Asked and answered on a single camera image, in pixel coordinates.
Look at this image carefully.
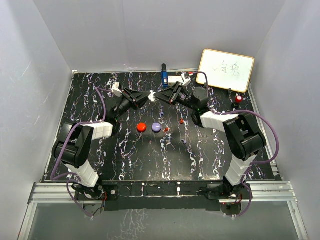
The white earbud charging case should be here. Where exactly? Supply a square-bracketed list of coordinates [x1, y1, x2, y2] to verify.
[148, 90, 156, 103]

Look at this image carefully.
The white pink cardboard box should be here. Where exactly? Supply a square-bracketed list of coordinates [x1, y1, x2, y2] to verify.
[167, 76, 183, 86]

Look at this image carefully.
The blue black device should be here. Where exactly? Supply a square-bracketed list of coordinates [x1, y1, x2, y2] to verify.
[161, 63, 169, 88]

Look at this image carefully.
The red earbud charging case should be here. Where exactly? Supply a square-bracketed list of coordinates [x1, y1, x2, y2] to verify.
[136, 122, 147, 133]

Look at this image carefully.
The white whiteboard with wooden frame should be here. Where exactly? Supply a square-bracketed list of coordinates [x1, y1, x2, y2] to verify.
[196, 49, 255, 93]

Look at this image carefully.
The black front base bar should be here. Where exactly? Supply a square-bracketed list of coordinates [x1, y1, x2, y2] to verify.
[99, 180, 251, 212]

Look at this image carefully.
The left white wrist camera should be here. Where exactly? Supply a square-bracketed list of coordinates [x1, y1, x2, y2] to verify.
[111, 81, 123, 98]

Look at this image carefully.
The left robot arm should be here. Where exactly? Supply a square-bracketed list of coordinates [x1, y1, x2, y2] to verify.
[50, 87, 155, 200]

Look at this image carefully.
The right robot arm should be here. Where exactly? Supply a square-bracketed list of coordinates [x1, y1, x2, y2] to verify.
[154, 82, 267, 199]

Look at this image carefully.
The purple earbud charging case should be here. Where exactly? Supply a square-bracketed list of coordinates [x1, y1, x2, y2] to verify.
[151, 122, 162, 133]

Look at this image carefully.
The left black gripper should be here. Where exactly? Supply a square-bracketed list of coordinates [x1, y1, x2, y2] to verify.
[113, 88, 152, 120]

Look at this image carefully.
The red emergency stop button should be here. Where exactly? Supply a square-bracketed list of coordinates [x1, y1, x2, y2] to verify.
[232, 95, 243, 109]

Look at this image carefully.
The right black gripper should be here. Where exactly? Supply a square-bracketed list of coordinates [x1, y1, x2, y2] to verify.
[154, 82, 198, 111]

